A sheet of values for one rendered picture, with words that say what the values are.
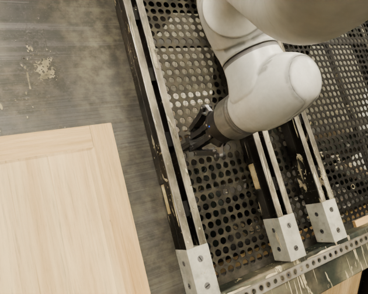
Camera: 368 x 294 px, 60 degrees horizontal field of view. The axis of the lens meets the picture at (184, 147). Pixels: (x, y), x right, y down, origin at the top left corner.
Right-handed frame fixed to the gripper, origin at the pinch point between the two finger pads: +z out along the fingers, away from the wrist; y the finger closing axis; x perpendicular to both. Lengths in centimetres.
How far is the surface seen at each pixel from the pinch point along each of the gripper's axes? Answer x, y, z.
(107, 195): 21.9, -7.5, 6.4
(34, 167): 36.6, 2.5, 6.6
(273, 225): -22.6, -27.1, 4.3
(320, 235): -41, -35, 6
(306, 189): -41.2, -20.2, 6.2
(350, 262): -48, -46, 4
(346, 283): -88, -72, 46
